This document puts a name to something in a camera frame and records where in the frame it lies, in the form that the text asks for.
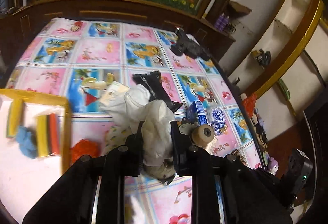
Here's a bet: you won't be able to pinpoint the red fuzzy cloth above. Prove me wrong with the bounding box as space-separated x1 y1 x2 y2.
70 139 100 165

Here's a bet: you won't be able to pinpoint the blue white Vinda tissue pack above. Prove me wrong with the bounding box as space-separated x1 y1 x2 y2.
208 107 227 136

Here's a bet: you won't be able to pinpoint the blue knitted cloth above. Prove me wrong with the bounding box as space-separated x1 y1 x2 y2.
16 126 38 159

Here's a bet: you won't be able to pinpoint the bagged coloured sponge pack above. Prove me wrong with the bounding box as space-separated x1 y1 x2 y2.
36 114 60 157

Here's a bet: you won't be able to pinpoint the white cloth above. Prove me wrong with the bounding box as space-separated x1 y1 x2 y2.
141 100 175 167

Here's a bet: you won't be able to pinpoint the brown knitted cloth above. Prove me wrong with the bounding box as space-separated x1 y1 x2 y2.
231 149 247 166

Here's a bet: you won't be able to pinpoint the lemon print tissue pack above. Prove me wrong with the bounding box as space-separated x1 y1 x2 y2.
102 126 132 155

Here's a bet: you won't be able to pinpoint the blue tissue box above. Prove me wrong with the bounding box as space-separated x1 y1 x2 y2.
186 101 208 125

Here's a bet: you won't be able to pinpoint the yellow cardboard box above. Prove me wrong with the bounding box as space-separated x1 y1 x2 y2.
1 89 71 223

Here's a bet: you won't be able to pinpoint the black electric motor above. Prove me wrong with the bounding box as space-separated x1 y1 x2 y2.
143 158 176 186

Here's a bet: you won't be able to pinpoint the white plastic bag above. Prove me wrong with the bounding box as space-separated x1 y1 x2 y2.
99 81 151 132

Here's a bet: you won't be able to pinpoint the black foil snack bag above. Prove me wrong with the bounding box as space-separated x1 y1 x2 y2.
132 71 183 113

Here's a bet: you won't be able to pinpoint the colourful printed tablecloth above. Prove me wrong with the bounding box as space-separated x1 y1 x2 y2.
5 18 262 223

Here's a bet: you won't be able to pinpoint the black device on table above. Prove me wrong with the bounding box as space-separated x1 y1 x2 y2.
170 27 211 61

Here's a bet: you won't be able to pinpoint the purple bottles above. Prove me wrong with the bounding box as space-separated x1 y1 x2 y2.
214 13 229 31

